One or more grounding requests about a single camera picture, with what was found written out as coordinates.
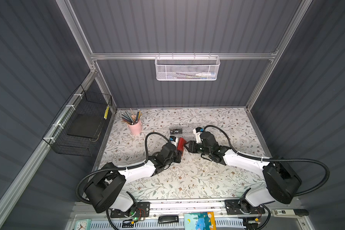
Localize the red leather card holder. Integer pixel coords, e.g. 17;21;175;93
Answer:
177;138;187;156

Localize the clear acrylic organizer tray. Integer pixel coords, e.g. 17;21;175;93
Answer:
169;124;204;143

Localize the black vip card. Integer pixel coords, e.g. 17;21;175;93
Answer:
170;128;183;136

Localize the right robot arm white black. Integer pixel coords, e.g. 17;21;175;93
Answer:
188;127;301;214

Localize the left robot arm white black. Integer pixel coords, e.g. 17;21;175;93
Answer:
83;142;182;216

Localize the floral table mat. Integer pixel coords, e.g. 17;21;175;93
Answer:
101;108;265;200

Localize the pink pencil cup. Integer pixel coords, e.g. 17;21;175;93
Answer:
127;120;142;135

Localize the black stapler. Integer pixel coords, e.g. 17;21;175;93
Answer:
158;215;179;224

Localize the colourful picture book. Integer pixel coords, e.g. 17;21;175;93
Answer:
184;212;217;230

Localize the white marker in basket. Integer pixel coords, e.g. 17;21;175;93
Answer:
196;72;216;79

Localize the yellow tag on basket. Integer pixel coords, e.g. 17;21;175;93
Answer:
103;105;110;120

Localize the black notebook in basket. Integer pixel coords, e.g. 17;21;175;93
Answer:
67;114;102;139

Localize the small mint clock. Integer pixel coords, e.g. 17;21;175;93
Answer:
74;219;92;230

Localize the grey white handheld device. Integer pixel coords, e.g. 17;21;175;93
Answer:
272;209;309;218

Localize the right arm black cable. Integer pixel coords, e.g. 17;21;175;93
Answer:
203;125;331;197

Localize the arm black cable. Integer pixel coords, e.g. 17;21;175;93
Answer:
76;131;170;205
203;125;331;197

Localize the white wire mesh basket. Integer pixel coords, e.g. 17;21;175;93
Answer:
154;55;220;81

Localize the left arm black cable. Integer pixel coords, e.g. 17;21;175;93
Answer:
76;131;170;205

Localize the black wire wall basket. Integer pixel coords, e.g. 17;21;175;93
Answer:
43;86;113;157

